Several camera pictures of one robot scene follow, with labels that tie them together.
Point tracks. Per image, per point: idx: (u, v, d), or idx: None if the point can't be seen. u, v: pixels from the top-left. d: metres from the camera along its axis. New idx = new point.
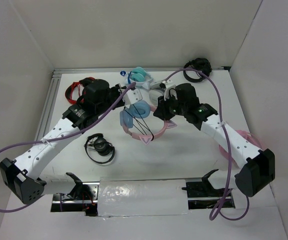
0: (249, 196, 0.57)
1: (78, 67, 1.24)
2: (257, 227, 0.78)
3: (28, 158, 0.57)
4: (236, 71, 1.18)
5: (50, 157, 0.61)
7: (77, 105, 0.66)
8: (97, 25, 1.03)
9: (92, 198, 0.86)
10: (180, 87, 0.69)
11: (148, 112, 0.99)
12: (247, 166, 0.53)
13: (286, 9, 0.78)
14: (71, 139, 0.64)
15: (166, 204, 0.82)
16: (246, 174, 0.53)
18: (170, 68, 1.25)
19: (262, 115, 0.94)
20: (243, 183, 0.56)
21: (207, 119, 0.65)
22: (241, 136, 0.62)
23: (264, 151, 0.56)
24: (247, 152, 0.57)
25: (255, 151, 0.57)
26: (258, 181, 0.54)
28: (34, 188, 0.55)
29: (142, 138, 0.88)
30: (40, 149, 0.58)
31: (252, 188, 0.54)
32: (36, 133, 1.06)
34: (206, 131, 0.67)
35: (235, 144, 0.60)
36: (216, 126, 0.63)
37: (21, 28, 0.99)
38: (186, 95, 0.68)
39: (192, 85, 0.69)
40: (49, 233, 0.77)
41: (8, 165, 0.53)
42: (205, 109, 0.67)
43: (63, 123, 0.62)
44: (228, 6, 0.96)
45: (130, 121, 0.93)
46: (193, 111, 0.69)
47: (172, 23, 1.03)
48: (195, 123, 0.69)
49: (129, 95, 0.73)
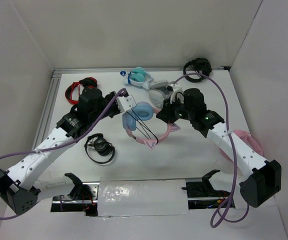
0: (253, 207, 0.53)
1: (78, 67, 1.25)
2: (257, 227, 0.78)
3: (21, 169, 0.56)
4: (236, 71, 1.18)
5: (44, 167, 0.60)
7: (71, 114, 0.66)
8: (97, 25, 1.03)
9: (92, 198, 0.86)
10: (188, 93, 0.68)
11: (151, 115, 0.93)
12: (252, 176, 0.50)
13: (286, 8, 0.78)
14: (65, 148, 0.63)
15: (166, 204, 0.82)
16: (251, 185, 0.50)
18: (170, 68, 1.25)
19: (262, 115, 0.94)
20: (248, 193, 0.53)
21: (214, 126, 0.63)
22: (248, 146, 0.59)
23: (271, 162, 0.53)
24: (253, 163, 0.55)
25: (262, 161, 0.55)
26: (263, 193, 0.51)
28: (27, 198, 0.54)
29: (147, 143, 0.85)
30: (34, 159, 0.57)
31: (257, 199, 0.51)
32: (36, 133, 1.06)
34: (212, 138, 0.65)
35: (241, 153, 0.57)
36: (222, 135, 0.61)
37: (21, 28, 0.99)
38: (194, 101, 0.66)
39: (201, 92, 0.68)
40: (49, 233, 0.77)
41: (1, 176, 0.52)
42: (212, 117, 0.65)
43: (57, 132, 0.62)
44: (228, 6, 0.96)
45: (133, 123, 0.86)
46: (199, 118, 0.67)
47: (172, 23, 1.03)
48: (201, 130, 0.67)
49: (123, 102, 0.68)
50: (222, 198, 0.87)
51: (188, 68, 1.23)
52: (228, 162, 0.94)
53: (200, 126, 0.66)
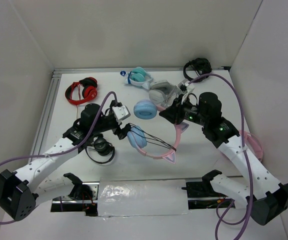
0: (260, 224, 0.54)
1: (78, 68, 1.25)
2: (256, 227, 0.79)
3: (28, 170, 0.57)
4: (236, 70, 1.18)
5: (50, 171, 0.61)
7: (75, 127, 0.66)
8: (97, 25, 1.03)
9: (92, 198, 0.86)
10: (205, 99, 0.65)
11: (154, 113, 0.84)
12: (266, 200, 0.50)
13: (286, 8, 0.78)
14: (71, 155, 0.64)
15: (166, 204, 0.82)
16: (263, 206, 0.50)
18: (170, 68, 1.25)
19: (262, 115, 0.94)
20: (256, 211, 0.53)
21: (228, 140, 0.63)
22: (262, 166, 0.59)
23: (284, 185, 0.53)
24: (267, 185, 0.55)
25: (275, 183, 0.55)
26: (272, 215, 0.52)
28: (28, 203, 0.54)
29: (167, 157, 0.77)
30: (41, 162, 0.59)
31: (264, 219, 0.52)
32: (36, 133, 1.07)
34: (224, 150, 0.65)
35: (256, 173, 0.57)
36: (236, 150, 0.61)
37: (21, 28, 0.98)
38: (211, 110, 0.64)
39: (218, 99, 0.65)
40: (49, 234, 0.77)
41: (9, 176, 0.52)
42: (226, 128, 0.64)
43: (64, 141, 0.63)
44: (228, 6, 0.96)
45: (142, 139, 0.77)
46: (213, 128, 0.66)
47: (172, 23, 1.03)
48: (213, 140, 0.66)
49: (116, 111, 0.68)
50: (222, 198, 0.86)
51: (188, 68, 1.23)
52: (228, 163, 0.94)
53: (212, 136, 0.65)
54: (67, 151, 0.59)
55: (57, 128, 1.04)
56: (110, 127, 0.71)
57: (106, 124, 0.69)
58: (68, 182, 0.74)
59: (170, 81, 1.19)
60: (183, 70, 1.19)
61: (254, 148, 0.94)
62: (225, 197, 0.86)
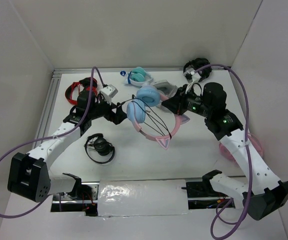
0: (255, 219, 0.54)
1: (79, 68, 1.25)
2: (256, 227, 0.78)
3: (40, 150, 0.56)
4: (236, 70, 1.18)
5: (58, 153, 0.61)
7: (71, 115, 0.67)
8: (97, 25, 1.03)
9: (92, 198, 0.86)
10: (209, 89, 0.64)
11: (156, 101, 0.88)
12: (263, 196, 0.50)
13: (286, 8, 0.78)
14: (75, 137, 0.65)
15: (167, 204, 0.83)
16: (260, 201, 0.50)
18: (170, 68, 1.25)
19: (262, 114, 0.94)
20: (253, 207, 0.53)
21: (232, 133, 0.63)
22: (263, 161, 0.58)
23: (284, 183, 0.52)
24: (267, 181, 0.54)
25: (274, 181, 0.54)
26: (269, 211, 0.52)
28: (44, 182, 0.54)
29: (159, 140, 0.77)
30: (51, 143, 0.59)
31: (261, 215, 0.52)
32: (36, 133, 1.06)
34: (226, 144, 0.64)
35: (256, 169, 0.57)
36: (238, 144, 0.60)
37: (21, 28, 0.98)
38: (215, 101, 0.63)
39: (223, 90, 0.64)
40: (49, 233, 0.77)
41: (23, 156, 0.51)
42: (230, 121, 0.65)
43: (66, 124, 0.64)
44: (228, 6, 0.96)
45: (142, 114, 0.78)
46: (216, 120, 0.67)
47: (173, 23, 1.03)
48: (215, 132, 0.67)
49: (104, 91, 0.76)
50: (222, 198, 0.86)
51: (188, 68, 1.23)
52: (228, 163, 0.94)
53: (215, 128, 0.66)
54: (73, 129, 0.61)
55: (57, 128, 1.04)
56: (104, 115, 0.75)
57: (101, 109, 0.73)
58: (70, 178, 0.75)
59: (170, 81, 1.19)
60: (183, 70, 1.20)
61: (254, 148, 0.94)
62: (225, 197, 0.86)
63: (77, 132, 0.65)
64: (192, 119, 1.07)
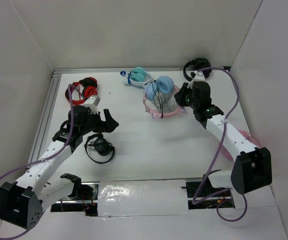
0: (241, 193, 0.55)
1: (79, 68, 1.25)
2: (256, 227, 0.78)
3: (29, 177, 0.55)
4: (236, 71, 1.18)
5: (48, 177, 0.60)
7: (62, 130, 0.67)
8: (97, 25, 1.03)
9: (92, 197, 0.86)
10: (197, 85, 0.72)
11: (169, 91, 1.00)
12: (240, 157, 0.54)
13: (286, 8, 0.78)
14: (66, 155, 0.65)
15: (167, 204, 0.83)
16: (238, 165, 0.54)
18: (170, 68, 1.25)
19: (262, 115, 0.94)
20: (236, 177, 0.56)
21: (212, 117, 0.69)
22: (240, 134, 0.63)
23: (260, 148, 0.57)
24: (243, 147, 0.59)
25: (251, 147, 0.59)
26: (253, 180, 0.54)
28: (36, 208, 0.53)
29: (152, 113, 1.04)
30: (39, 167, 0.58)
31: (246, 186, 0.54)
32: (36, 133, 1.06)
34: (210, 128, 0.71)
35: (233, 139, 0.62)
36: (218, 123, 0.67)
37: (21, 28, 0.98)
38: (200, 93, 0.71)
39: (208, 85, 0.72)
40: (49, 233, 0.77)
41: (10, 186, 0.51)
42: (213, 110, 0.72)
43: (56, 144, 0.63)
44: (228, 6, 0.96)
45: (151, 94, 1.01)
46: (202, 111, 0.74)
47: (172, 23, 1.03)
48: (202, 121, 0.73)
49: (87, 104, 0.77)
50: (222, 198, 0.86)
51: (188, 68, 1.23)
52: (228, 163, 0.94)
53: (200, 117, 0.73)
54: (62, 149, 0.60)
55: (58, 128, 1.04)
56: (92, 127, 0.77)
57: (90, 123, 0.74)
58: (67, 183, 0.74)
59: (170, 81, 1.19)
60: (183, 70, 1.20)
61: None
62: (225, 197, 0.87)
63: (67, 150, 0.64)
64: (192, 119, 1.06)
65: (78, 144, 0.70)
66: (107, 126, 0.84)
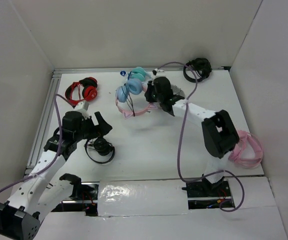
0: (218, 157, 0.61)
1: (79, 68, 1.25)
2: (256, 227, 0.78)
3: (20, 195, 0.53)
4: (236, 71, 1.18)
5: (42, 191, 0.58)
7: (54, 137, 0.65)
8: (97, 25, 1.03)
9: (92, 198, 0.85)
10: (157, 80, 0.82)
11: (139, 91, 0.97)
12: (204, 124, 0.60)
13: (286, 8, 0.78)
14: (59, 166, 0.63)
15: (167, 204, 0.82)
16: (206, 132, 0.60)
18: (170, 68, 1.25)
19: (262, 115, 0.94)
20: (210, 144, 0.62)
21: (176, 102, 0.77)
22: (201, 106, 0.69)
23: (220, 112, 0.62)
24: (205, 115, 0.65)
25: (211, 112, 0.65)
26: (224, 140, 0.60)
28: (32, 224, 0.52)
29: (124, 113, 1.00)
30: (31, 184, 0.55)
31: (220, 147, 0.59)
32: (36, 133, 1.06)
34: (179, 115, 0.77)
35: (196, 112, 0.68)
36: (181, 105, 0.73)
37: (21, 28, 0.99)
38: (161, 86, 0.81)
39: (167, 79, 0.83)
40: (49, 233, 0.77)
41: (2, 207, 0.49)
42: (175, 98, 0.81)
43: (47, 155, 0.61)
44: (228, 6, 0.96)
45: (121, 95, 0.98)
46: (167, 101, 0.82)
47: (172, 23, 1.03)
48: (169, 111, 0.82)
49: (77, 109, 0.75)
50: (222, 198, 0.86)
51: None
52: (228, 163, 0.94)
53: (167, 107, 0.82)
54: (53, 161, 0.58)
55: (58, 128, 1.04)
56: (87, 132, 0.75)
57: (84, 128, 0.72)
58: (66, 186, 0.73)
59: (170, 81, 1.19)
60: (183, 70, 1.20)
61: (254, 148, 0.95)
62: (225, 197, 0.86)
63: (60, 160, 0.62)
64: None
65: (72, 151, 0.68)
66: (102, 129, 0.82)
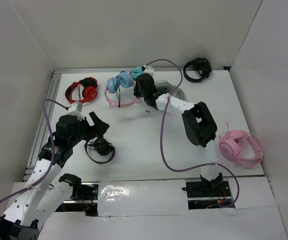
0: (200, 145, 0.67)
1: (79, 68, 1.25)
2: (256, 227, 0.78)
3: (16, 208, 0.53)
4: (236, 71, 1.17)
5: (39, 201, 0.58)
7: (49, 143, 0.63)
8: (97, 25, 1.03)
9: (92, 198, 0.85)
10: (140, 77, 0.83)
11: (128, 85, 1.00)
12: (185, 116, 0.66)
13: (286, 8, 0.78)
14: (56, 173, 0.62)
15: (167, 204, 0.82)
16: (187, 123, 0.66)
18: (170, 68, 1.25)
19: (262, 115, 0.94)
20: (191, 134, 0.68)
21: (159, 97, 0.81)
22: (181, 99, 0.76)
23: (198, 104, 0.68)
24: (185, 107, 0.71)
25: (190, 104, 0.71)
26: (203, 130, 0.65)
28: (31, 233, 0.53)
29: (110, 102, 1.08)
30: (27, 196, 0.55)
31: (200, 137, 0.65)
32: (36, 133, 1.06)
34: (162, 108, 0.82)
35: (177, 105, 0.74)
36: (164, 99, 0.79)
37: (21, 28, 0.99)
38: (145, 83, 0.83)
39: (149, 74, 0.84)
40: (48, 234, 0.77)
41: None
42: (158, 93, 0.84)
43: (42, 164, 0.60)
44: (228, 6, 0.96)
45: (111, 86, 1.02)
46: (151, 96, 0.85)
47: (172, 23, 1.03)
48: (153, 105, 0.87)
49: (70, 112, 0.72)
50: (222, 198, 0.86)
51: (188, 68, 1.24)
52: (228, 163, 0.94)
53: (151, 102, 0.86)
54: (47, 172, 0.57)
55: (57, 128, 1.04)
56: (83, 135, 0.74)
57: (80, 132, 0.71)
58: (65, 189, 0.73)
59: (170, 81, 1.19)
60: (183, 70, 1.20)
61: (254, 148, 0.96)
62: (225, 197, 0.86)
63: (55, 168, 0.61)
64: None
65: (68, 156, 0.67)
66: (99, 130, 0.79)
